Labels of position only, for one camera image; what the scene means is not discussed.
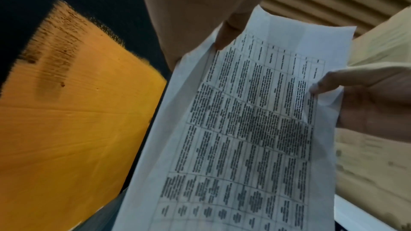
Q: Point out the person's left hand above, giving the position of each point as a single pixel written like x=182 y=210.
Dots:
x=375 y=98

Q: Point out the person's right hand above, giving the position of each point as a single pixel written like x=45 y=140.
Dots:
x=234 y=28

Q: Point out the white printed paper sheet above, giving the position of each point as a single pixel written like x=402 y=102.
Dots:
x=250 y=128

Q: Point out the person's right forearm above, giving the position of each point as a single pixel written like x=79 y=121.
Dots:
x=199 y=9

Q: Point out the white tray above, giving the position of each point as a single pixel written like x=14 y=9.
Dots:
x=362 y=216

